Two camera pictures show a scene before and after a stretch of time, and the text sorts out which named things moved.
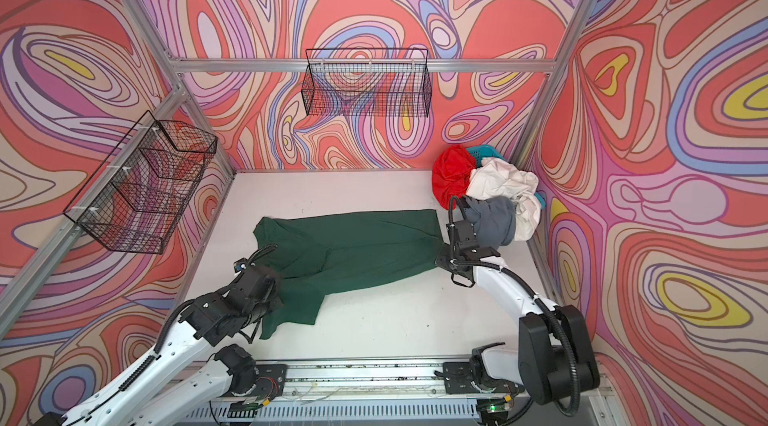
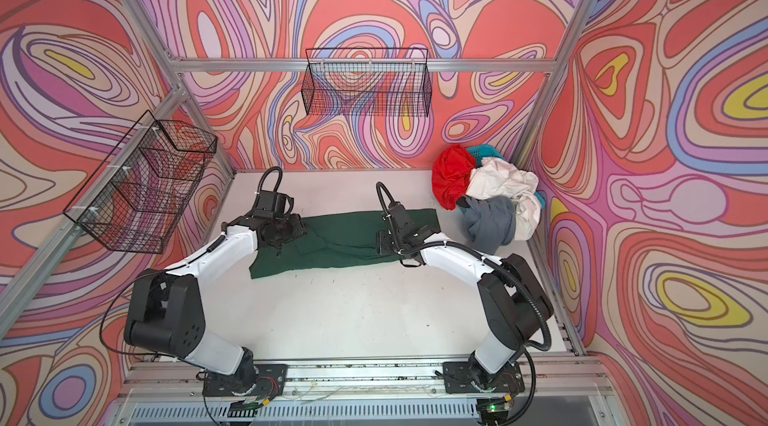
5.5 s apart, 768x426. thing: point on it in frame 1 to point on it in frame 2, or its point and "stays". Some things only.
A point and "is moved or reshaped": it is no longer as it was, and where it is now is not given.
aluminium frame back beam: x=303 y=64 stays
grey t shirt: x=493 y=220 stays
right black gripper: x=441 y=259 to x=384 y=237
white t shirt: x=497 y=177 stays
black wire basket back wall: x=361 y=82 stays
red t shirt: x=451 y=175 stays
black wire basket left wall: x=133 y=202 stays
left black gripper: x=277 y=300 to x=299 y=229
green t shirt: x=314 y=251 is moved or reshaped
